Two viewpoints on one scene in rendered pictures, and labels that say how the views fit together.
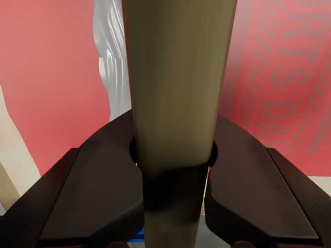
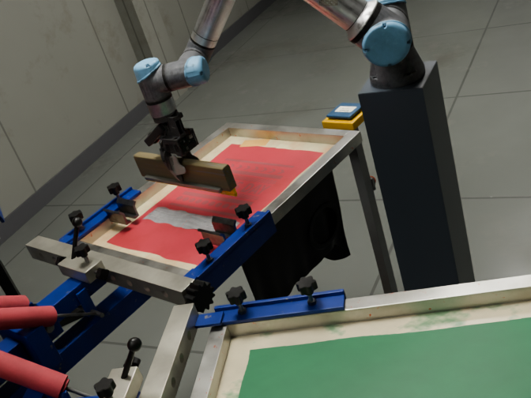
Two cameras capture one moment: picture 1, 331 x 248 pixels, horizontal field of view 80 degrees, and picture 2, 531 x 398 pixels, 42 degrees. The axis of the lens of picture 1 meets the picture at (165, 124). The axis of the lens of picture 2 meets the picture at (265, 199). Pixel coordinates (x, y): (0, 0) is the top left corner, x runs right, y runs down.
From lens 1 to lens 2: 205 cm
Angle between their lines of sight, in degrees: 86
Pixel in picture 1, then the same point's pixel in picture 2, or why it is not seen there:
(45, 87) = (172, 244)
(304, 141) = (271, 180)
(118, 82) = (192, 223)
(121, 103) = (198, 223)
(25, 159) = (186, 265)
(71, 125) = (190, 243)
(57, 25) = (164, 233)
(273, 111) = (246, 189)
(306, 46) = not seen: hidden behind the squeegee
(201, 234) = not seen: outside the picture
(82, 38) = (173, 229)
